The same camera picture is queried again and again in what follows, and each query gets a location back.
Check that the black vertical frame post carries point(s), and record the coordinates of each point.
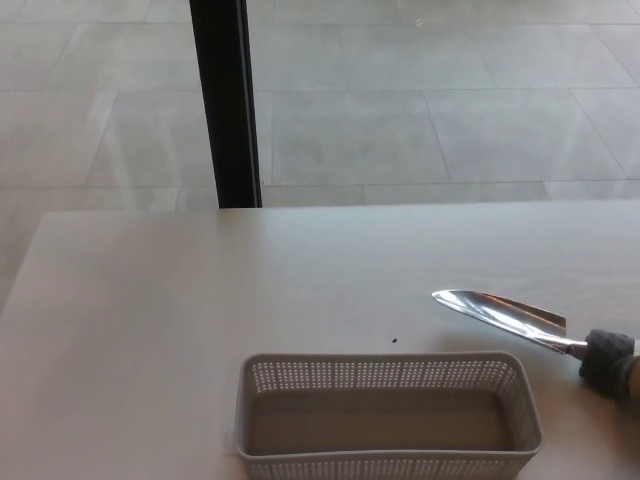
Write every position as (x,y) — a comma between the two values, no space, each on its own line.
(222,100)

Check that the grey perforated plastic basket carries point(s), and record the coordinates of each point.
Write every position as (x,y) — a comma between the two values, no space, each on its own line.
(380,427)

